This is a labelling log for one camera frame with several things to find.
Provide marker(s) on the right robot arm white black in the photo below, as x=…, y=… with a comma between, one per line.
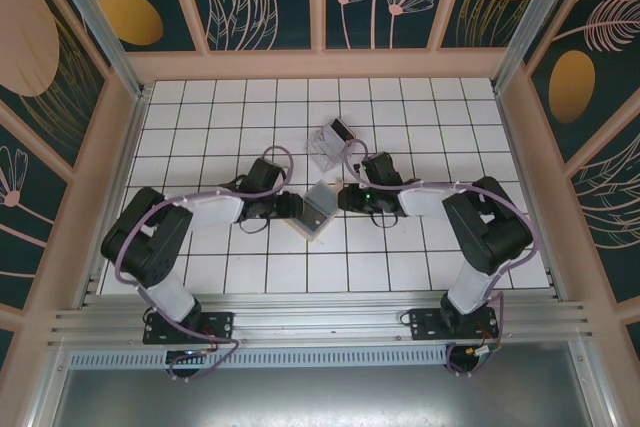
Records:
x=490, y=232

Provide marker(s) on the light grey credit card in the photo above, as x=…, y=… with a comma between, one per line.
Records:
x=331, y=143

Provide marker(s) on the clear acrylic card box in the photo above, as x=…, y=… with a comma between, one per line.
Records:
x=327, y=154

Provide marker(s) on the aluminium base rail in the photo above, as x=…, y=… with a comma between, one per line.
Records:
x=320, y=314

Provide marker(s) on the credit card with dark stripe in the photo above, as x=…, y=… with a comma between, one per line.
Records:
x=342, y=129

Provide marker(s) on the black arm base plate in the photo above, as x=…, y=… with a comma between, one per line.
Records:
x=425, y=322
x=215, y=327

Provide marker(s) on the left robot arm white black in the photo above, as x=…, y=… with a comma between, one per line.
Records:
x=150, y=237

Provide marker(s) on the beige leather card holder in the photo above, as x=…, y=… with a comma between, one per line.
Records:
x=317, y=209

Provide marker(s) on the grey metal sheet panel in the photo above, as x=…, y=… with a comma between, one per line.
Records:
x=320, y=397

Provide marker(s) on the aluminium side rail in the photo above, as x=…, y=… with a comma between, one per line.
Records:
x=520, y=162
x=127, y=167

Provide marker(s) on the aluminium corner post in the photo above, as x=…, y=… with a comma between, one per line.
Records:
x=97, y=22
x=537, y=17

